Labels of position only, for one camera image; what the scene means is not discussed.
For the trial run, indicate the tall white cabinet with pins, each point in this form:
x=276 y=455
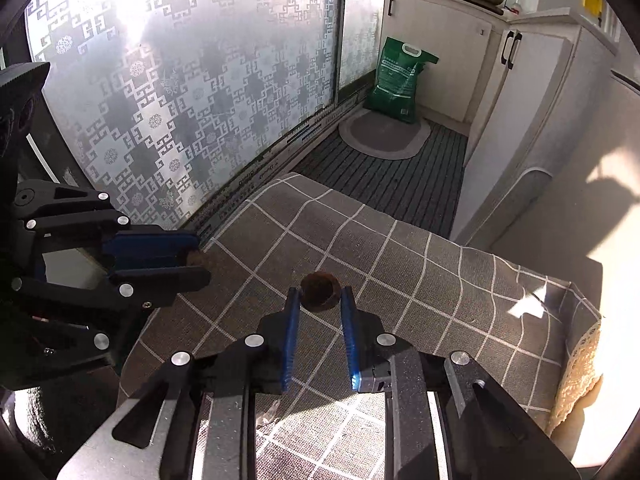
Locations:
x=530 y=110

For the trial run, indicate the brown chestnut shell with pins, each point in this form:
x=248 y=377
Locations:
x=320 y=294

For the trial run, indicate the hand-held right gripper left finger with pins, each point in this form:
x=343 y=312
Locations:
x=290 y=350

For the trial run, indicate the patterned frosted glass door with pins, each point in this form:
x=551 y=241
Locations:
x=362 y=20
x=175 y=85

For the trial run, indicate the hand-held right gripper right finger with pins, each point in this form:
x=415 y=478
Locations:
x=351 y=350

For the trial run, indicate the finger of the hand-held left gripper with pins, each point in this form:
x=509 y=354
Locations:
x=165 y=282
x=150 y=244

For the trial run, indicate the small pale plastic scrap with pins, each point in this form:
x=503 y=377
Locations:
x=267 y=415

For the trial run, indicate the grey oval floor mat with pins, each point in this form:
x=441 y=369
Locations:
x=382 y=135

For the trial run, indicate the white refrigerator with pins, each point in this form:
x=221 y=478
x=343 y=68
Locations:
x=590 y=170

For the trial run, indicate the grey checked tablecloth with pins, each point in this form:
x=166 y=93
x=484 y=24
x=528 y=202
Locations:
x=400 y=270

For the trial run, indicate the green rice bag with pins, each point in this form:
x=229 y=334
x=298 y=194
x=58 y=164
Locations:
x=397 y=85

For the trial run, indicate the low white cabinet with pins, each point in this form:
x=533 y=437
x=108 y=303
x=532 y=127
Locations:
x=440 y=50

